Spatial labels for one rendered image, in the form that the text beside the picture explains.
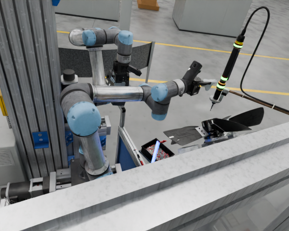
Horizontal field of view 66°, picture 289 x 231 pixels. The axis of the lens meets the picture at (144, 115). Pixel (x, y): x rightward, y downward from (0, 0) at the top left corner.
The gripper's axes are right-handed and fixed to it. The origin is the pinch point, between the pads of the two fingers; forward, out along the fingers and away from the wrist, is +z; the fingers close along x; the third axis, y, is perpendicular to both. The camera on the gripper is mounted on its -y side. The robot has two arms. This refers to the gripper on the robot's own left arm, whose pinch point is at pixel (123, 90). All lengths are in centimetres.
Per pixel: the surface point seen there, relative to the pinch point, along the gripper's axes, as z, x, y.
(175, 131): 25.6, 18.5, -32.7
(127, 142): 57, -9, -13
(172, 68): 143, -256, -231
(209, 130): 23, 28, -55
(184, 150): 41, 25, -41
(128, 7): 55, -390, -172
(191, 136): 24, 28, -40
